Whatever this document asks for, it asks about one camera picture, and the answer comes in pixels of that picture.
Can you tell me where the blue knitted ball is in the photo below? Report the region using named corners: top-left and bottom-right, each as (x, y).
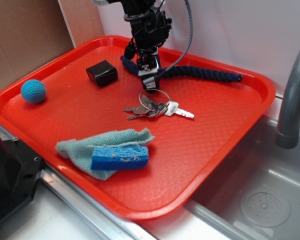
top-left (21, 79), bottom-right (47, 104)

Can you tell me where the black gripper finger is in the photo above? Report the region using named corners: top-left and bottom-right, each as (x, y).
top-left (136, 52), bottom-right (161, 94)

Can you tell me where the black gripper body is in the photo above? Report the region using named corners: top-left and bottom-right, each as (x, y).
top-left (124, 6), bottom-right (172, 56)

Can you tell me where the silver key bunch with ring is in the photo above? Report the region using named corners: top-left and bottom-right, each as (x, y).
top-left (122, 88), bottom-right (195, 120)

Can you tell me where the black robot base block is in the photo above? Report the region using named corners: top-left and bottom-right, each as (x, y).
top-left (0, 137), bottom-right (44, 224)

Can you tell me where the dark blue braided rope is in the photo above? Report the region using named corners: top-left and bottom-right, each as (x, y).
top-left (120, 55), bottom-right (244, 84)

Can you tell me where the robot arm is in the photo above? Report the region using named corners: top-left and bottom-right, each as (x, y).
top-left (119, 0), bottom-right (172, 93)

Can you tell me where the red plastic tray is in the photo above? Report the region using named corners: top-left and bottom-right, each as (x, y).
top-left (0, 36), bottom-right (276, 221)

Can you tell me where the black rectangular box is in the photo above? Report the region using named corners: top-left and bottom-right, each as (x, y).
top-left (86, 60), bottom-right (119, 87)

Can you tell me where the braided grey cable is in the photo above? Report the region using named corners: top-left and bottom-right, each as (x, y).
top-left (156, 0), bottom-right (194, 79)

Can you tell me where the grey faucet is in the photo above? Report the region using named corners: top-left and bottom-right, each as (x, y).
top-left (275, 51), bottom-right (300, 149)

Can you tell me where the grey sink basin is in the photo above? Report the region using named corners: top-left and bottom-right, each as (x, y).
top-left (186, 117), bottom-right (300, 240)

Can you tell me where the blue sponge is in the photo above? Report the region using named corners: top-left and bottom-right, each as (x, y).
top-left (90, 145), bottom-right (149, 171)

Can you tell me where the brown cardboard panel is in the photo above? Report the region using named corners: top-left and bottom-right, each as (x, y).
top-left (0, 0), bottom-right (104, 91)

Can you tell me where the light green cloth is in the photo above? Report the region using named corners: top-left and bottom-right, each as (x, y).
top-left (55, 128), bottom-right (155, 181)

